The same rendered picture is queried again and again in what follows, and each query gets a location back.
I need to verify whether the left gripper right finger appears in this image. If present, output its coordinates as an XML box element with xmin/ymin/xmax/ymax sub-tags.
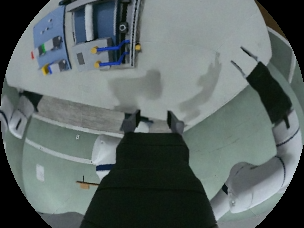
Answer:
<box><xmin>167</xmin><ymin>110</ymin><xmax>184</xmax><ymax>137</ymax></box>

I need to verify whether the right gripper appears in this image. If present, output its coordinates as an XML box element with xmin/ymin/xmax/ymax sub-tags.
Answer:
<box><xmin>231</xmin><ymin>46</ymin><xmax>299</xmax><ymax>143</ymax></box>

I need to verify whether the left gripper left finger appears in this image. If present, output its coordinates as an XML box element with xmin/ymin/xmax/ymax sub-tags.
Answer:
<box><xmin>123</xmin><ymin>110</ymin><xmax>141</xmax><ymax>134</ymax></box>

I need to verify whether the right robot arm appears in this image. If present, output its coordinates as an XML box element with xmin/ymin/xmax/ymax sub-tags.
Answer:
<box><xmin>92</xmin><ymin>126</ymin><xmax>303</xmax><ymax>221</ymax></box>

